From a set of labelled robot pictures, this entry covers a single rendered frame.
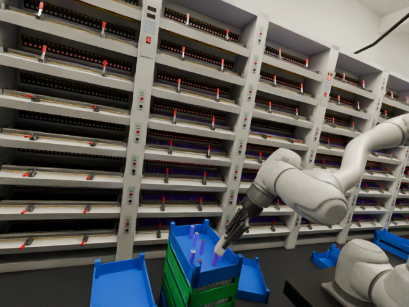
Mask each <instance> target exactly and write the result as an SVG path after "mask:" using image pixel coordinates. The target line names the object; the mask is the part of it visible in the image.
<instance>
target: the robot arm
mask: <svg viewBox="0 0 409 307"><path fill-rule="evenodd" d="M398 146H406V147H409V113H408V114H405V115H401V116H397V117H395V118H391V119H389V120H387V121H385V122H383V123H381V124H379V125H377V126H375V127H373V128H372V129H371V130H368V131H367V132H365V133H363V134H361V135H359V136H358V137H356V138H354V139H353V140H352V141H351V142H349V144H348V145H347V146H346V148H345V150H344V154H343V159H342V162H341V167H340V170H338V171H337V172H329V171H328V170H325V169H317V170H301V171H300V170H299V169H300V165H301V157H300V156H299V155H298V154H297V153H295V152H293V151H291V150H289V149H286V148H279V149H278V150H276V151H275V152H273V153H272V154H271V155H270V156H269V157H268V158H267V160H266V161H265V163H264V164H263V165H262V166H261V168H260V169H259V171H258V173H257V176H256V178H255V180H254V181H253V182H252V184H251V186H250V187H249V188H248V189H247V191H246V194H247V196H245V197H244V198H243V200H242V201H241V205H242V206H243V207H242V209H241V208H238V210H237V212H236V214H235V215H234V217H233V218H232V220H231V222H230V223H229V224H228V226H227V227H226V231H225V234H224V235H223V236H222V238H221V239H220V240H219V242H218V243H217V244H216V246H215V247H214V248H216V250H215V251H214V253H215V254H217V255H218V256H220V257H222V255H223V254H224V252H225V251H226V249H227V248H228V247H229V245H230V244H232V245H234V244H235V243H236V241H237V240H238V239H239V238H240V237H241V236H242V235H243V234H244V233H245V231H247V230H248V229H249V228H250V225H248V223H249V222H250V220H251V218H252V216H259V215H260V213H261V212H262V211H263V209H264V208H268V207H269V205H270V204H271V203H272V201H273V200H274V199H275V198H276V196H277V195H278V196H279V197H280V198H281V199H282V200H283V202H284V203H286V204H287V205H288V206H289V207H290V208H291V209H292V210H294V211H295V212H297V213H298V214H299V215H300V216H302V217H304V218H305V219H307V220H309V221H311V222H313V223H316V224H319V225H325V226H329V225H335V224H337V223H339V222H341V221H342V220H343V219H344V218H345V217H346V215H347V212H348V203H347V200H346V198H345V196H344V194H345V192H347V191H349V190H350V189H351V188H353V187H354V186H355V185H356V184H357V183H358V182H359V180H360V179H361V177H362V174H363V168H364V164H365V158H366V153H367V152H370V151H373V150H380V149H389V148H394V147H398ZM388 260H389V259H388V257H387V256H386V254H385V252H384V251H383V250H382V249H381V248H380V247H379V246H377V245H375V244H373V243H371V242H369V241H366V240H362V239H353V240H351V241H349V242H347V243H346V244H345V245H344V247H343V248H342V250H341V252H340V254H339V257H338V260H337V265H336V268H335V276H334V279H333V281H331V282H329V283H322V284H321V288H322V289H323V290H325V291H326V292H328V293H329V294H330V295H331V296H333V297H334V298H335V299H336V300H337V301H338V302H340V303H341V304H342V305H343V306H344V307H409V256H408V259H407V263H406V264H401V265H398V266H395V267H394V268H393V267H392V266H391V264H389V263H388Z"/></svg>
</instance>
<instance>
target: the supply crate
mask: <svg viewBox="0 0 409 307"><path fill-rule="evenodd" d="M194 226H195V227H194V235H195V232H198V233H199V234H198V242H197V246H196V247H193V243H194V235H193V239H189V234H190V230H191V225H184V226H177V227H176V226H175V222H171V223H170V228H169V237H168V239H169V241H170V243H171V245H172V247H173V249H174V251H175V253H176V255H177V257H178V260H179V262H180V264H181V266H182V268H183V270H184V273H185V274H186V276H187V279H188V280H189V283H190V285H191V287H192V289H193V288H198V287H200V286H205V285H207V284H212V283H216V282H219V281H223V280H227V279H230V278H234V277H238V276H240V273H241V269H242V263H243V256H242V255H241V254H237V256H236V255H235V254H234V253H233V251H232V250H231V249H230V248H227V249H226V251H225V252H224V254H223V259H222V261H219V260H218V259H217V265H216V267H213V266H212V258H213V254H214V247H215V246H216V244H217V243H218V242H219V240H220V239H221V238H220V237H219V236H218V235H217V234H216V233H215V231H214V230H213V229H212V228H211V227H210V226H209V220H208V219H205V220H204V223H203V224H196V225H194ZM201 239H204V240H205V244H204V251H203V255H199V250H200V243H201ZM191 250H195V259H194V265H193V267H192V266H191V264H190V262H189V259H190V255H191ZM197 259H202V265H200V263H199V262H197ZM200 269H201V271H200Z"/></svg>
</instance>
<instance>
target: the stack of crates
mask: <svg viewBox="0 0 409 307"><path fill-rule="evenodd" d="M144 257H145V254H144V252H142V253H140V254H139V258H134V259H127V260H123V261H116V262H112V263H104V264H101V263H100V259H96V260H95V266H94V275H93V285H92V291H91V302H90V307H157V305H155V302H154V299H153V294H152V289H151V286H150V282H149V276H148V273H147V268H146V265H145V261H144Z"/></svg>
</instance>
